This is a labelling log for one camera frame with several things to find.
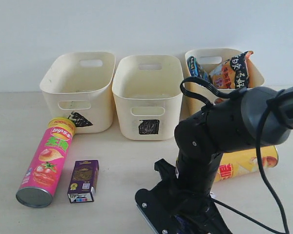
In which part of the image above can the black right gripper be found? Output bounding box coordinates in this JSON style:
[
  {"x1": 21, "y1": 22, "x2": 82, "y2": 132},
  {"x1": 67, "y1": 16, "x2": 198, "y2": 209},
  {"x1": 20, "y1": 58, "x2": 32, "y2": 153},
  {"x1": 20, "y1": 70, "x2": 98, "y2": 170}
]
[{"x1": 135, "y1": 159, "x2": 231, "y2": 234}]

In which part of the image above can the yellow Lays chips can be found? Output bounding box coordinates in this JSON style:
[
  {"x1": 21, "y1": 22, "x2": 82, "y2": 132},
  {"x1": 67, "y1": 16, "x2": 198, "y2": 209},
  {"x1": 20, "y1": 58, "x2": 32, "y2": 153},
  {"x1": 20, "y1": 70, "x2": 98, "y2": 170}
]
[{"x1": 175, "y1": 145, "x2": 279, "y2": 183}]

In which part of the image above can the purple small carton box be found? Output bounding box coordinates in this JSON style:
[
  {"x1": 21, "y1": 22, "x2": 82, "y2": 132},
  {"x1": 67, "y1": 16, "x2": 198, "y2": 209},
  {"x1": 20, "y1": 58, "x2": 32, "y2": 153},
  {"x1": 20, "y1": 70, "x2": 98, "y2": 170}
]
[{"x1": 67, "y1": 159, "x2": 99, "y2": 203}]

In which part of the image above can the pink Lays chips can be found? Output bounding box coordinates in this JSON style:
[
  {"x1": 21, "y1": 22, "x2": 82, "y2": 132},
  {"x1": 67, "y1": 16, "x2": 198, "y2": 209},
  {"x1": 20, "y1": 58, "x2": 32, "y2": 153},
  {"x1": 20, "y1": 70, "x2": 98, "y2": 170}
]
[{"x1": 16, "y1": 117, "x2": 76, "y2": 208}]

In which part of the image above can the blue snack bag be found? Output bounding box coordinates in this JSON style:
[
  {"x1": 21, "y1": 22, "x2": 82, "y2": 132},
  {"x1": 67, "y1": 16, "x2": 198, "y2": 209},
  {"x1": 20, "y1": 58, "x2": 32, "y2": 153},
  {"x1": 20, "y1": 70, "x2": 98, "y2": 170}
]
[{"x1": 187, "y1": 56, "x2": 211, "y2": 83}]

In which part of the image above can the orange noodle packet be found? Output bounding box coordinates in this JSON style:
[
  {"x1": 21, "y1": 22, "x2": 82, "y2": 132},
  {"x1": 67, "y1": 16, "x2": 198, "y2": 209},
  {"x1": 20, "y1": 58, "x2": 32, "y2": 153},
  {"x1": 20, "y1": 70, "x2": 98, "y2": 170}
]
[{"x1": 209, "y1": 51, "x2": 253, "y2": 89}]

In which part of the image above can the blue white milk carton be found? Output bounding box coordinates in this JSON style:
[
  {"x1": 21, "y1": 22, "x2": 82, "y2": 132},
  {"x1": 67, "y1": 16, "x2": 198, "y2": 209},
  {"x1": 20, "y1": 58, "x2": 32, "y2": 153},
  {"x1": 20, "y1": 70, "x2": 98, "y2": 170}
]
[{"x1": 174, "y1": 194, "x2": 210, "y2": 234}]

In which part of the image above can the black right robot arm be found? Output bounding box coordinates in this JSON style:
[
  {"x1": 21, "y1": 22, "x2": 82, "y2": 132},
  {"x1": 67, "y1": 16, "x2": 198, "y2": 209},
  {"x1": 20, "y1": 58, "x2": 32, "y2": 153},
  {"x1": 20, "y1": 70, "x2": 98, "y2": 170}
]
[{"x1": 135, "y1": 86, "x2": 293, "y2": 234}]

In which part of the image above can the cream middle plastic bin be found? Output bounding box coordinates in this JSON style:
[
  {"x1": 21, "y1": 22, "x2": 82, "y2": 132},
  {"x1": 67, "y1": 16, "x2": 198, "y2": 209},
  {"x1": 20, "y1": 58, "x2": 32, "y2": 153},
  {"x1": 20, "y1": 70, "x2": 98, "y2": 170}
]
[{"x1": 112, "y1": 55, "x2": 183, "y2": 140}]

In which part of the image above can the cream plastic bin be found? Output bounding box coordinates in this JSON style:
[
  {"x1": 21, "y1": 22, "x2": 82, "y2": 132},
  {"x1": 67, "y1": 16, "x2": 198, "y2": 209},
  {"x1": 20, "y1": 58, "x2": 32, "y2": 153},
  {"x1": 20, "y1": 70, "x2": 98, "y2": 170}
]
[
  {"x1": 185, "y1": 48, "x2": 265, "y2": 115},
  {"x1": 112, "y1": 55, "x2": 183, "y2": 140},
  {"x1": 40, "y1": 52, "x2": 116, "y2": 134}
]

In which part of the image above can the cream left plastic bin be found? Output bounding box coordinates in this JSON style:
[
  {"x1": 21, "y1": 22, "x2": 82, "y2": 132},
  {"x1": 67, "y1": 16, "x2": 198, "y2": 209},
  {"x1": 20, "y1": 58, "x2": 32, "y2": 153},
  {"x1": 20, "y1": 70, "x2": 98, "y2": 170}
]
[{"x1": 40, "y1": 52, "x2": 116, "y2": 134}]

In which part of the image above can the cream right plastic bin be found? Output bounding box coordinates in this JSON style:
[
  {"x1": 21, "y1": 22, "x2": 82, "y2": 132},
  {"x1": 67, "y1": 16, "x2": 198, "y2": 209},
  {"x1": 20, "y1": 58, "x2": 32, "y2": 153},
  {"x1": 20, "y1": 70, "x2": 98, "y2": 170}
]
[{"x1": 185, "y1": 48, "x2": 265, "y2": 115}]

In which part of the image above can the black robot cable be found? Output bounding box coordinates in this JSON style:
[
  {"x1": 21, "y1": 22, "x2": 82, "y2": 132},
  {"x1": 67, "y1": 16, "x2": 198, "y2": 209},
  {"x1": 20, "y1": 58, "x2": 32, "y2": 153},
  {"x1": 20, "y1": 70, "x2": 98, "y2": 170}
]
[{"x1": 179, "y1": 77, "x2": 290, "y2": 234}]

